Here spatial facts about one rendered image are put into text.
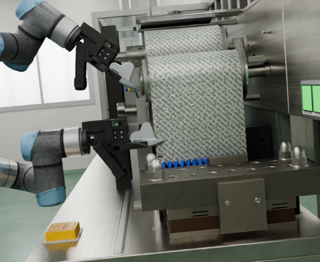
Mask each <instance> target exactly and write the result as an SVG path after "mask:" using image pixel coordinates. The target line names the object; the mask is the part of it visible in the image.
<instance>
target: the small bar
mask: <svg viewBox="0 0 320 262"><path fill-rule="evenodd" d="M242 162H248V155H247V154H245V153H243V154H232V155H221V156H210V157H208V163H209V165H220V164H231V163H242Z"/></svg>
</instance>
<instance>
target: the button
mask: <svg viewBox="0 0 320 262"><path fill-rule="evenodd" d="M79 231H80V225H79V221H73V222H62V223H56V224H51V225H50V227H49V228H48V230H47V231H46V233H45V237H46V242H48V241H59V240H69V239H76V238H77V236H78V233H79Z"/></svg>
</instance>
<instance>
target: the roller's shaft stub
mask: <svg viewBox="0 0 320 262"><path fill-rule="evenodd" d="M247 67H248V78H252V77H263V78H264V79H265V78H269V77H270V66H269V63H267V62H263V64H262V65H251V66H247Z"/></svg>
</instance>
